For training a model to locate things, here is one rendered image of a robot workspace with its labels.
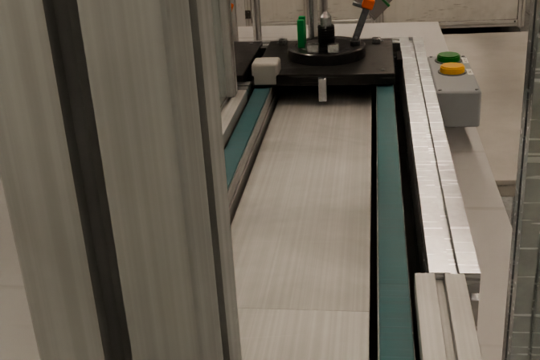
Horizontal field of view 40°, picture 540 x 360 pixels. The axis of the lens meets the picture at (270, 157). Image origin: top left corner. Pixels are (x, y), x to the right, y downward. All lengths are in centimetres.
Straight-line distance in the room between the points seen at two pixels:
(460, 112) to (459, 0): 430
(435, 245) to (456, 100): 49
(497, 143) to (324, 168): 36
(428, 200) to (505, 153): 42
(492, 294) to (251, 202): 30
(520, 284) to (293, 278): 28
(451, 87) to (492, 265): 39
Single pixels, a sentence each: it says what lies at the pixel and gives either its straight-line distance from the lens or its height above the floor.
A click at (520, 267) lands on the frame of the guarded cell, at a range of 55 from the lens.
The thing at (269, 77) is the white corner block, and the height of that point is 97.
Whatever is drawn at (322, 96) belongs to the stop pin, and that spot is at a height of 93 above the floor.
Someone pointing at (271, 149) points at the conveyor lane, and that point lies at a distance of 107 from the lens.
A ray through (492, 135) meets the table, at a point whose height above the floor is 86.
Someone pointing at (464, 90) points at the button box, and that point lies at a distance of 118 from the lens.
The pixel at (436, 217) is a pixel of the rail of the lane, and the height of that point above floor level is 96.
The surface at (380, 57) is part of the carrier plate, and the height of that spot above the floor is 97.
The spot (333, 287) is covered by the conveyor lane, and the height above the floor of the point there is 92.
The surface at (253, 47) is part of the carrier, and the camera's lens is 143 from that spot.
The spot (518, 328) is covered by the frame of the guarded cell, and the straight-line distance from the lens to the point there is 57.
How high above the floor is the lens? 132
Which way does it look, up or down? 23 degrees down
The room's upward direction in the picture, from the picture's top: 3 degrees counter-clockwise
